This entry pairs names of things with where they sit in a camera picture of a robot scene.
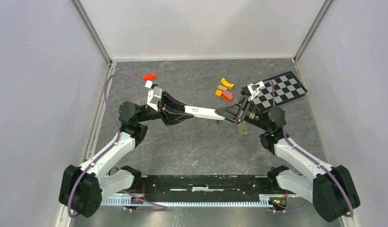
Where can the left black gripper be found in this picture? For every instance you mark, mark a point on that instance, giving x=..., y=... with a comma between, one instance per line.
x=165, y=110

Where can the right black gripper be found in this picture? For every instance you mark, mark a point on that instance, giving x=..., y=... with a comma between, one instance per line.
x=232, y=112

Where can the beige remote control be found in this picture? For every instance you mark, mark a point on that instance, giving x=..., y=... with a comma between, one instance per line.
x=242, y=129

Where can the white and black stick remote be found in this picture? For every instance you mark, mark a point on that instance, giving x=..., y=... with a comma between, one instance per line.
x=205, y=113

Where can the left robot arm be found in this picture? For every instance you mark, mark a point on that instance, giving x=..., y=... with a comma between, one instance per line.
x=84, y=186

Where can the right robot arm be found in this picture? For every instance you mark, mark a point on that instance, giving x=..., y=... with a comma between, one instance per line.
x=330, y=189

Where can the orange semicircle block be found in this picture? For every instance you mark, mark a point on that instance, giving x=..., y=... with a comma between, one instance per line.
x=227, y=96

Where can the yellow small block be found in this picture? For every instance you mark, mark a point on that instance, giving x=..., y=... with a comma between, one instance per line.
x=218, y=93

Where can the tan small block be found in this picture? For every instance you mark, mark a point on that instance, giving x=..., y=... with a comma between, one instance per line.
x=222, y=88

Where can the yellow curved block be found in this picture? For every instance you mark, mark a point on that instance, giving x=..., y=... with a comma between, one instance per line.
x=226, y=84

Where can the red rectangular block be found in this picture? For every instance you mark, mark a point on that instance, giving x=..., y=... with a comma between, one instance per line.
x=149, y=77

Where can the black white checkerboard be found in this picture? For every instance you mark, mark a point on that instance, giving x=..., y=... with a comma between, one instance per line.
x=278, y=90

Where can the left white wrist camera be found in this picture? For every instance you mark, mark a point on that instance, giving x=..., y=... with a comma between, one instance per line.
x=154, y=95

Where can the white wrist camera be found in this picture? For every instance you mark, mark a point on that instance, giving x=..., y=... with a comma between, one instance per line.
x=254, y=89
x=154, y=95

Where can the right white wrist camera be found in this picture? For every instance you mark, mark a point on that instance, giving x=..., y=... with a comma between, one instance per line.
x=254, y=89

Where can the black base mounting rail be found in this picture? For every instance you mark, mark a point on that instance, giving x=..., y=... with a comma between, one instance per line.
x=204, y=188

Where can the grey slotted cable duct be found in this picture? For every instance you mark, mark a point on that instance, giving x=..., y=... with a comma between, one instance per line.
x=125, y=200

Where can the left aluminium frame post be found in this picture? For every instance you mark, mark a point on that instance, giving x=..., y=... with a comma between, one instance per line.
x=91, y=30

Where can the aluminium frame post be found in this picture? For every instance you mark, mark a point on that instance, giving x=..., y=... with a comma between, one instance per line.
x=313, y=28
x=91, y=30

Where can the right aluminium frame post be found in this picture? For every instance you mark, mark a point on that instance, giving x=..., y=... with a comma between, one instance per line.
x=313, y=28

